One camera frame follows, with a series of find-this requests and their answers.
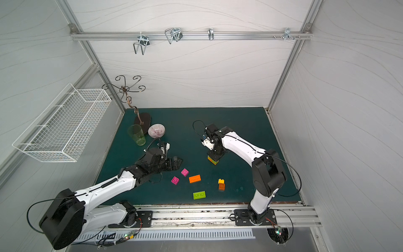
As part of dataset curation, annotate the magenta brick lower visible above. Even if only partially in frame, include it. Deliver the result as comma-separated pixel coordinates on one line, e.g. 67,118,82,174
171,176,179,185

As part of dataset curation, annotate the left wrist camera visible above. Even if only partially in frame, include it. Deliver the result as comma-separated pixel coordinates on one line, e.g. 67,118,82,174
160,142,170,155

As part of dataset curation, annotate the dark orange brick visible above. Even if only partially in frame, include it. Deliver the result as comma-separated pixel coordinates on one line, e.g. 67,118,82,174
218,183,226,191

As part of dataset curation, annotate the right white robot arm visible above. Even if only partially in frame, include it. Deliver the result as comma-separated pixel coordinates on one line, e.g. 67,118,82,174
201,124,287,225

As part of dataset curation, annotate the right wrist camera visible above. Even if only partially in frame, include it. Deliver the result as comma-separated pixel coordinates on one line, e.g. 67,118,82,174
201,135,215,150

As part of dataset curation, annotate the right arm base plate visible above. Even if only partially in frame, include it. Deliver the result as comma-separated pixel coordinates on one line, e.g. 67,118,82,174
229,209,277,227

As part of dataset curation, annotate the magenta brick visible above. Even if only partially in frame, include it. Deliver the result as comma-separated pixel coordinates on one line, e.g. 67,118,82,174
171,176,179,185
181,169,189,176

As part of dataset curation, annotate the metal hook stand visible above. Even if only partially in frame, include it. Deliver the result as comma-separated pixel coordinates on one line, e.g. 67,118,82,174
110,75,152,135

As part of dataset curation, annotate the green plastic cup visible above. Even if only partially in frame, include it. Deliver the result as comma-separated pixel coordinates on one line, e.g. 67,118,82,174
128,125,146,146

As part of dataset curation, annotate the wide lime green brick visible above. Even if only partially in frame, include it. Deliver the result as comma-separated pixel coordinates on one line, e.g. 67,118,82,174
193,191,206,200

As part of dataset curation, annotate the magenta brick upper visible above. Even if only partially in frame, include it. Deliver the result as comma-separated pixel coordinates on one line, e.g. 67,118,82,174
181,169,189,176

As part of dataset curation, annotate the metal hook four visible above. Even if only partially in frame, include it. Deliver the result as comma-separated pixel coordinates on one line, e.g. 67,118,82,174
273,28,301,41

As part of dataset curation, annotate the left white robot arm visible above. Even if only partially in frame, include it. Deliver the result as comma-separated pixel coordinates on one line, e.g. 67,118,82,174
39,148,183,250

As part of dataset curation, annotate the white wire basket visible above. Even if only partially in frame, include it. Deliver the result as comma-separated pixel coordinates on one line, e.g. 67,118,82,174
12,84,111,163

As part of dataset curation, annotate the striped ceramic bowl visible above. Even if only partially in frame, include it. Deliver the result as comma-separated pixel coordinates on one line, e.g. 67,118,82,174
148,124,166,139

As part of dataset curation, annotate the metal hook two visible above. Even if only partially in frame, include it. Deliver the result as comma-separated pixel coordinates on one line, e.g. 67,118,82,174
164,28,183,44

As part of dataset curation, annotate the orange 2x3 brick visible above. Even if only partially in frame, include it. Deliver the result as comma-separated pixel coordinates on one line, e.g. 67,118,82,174
189,175,201,184

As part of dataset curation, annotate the aluminium cross bar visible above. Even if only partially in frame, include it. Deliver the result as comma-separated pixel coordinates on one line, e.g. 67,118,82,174
70,30,313,42

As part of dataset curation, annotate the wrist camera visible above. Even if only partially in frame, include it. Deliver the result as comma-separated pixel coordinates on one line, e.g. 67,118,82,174
160,142,170,155
201,135,215,150

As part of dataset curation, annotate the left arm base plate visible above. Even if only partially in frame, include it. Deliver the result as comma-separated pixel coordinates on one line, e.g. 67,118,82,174
108,211,153,228

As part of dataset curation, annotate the metal hook three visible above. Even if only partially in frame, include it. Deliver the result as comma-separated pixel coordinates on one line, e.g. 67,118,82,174
207,28,214,41

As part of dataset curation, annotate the metal hook one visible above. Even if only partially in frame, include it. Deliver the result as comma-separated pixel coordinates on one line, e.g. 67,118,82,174
133,34,150,55

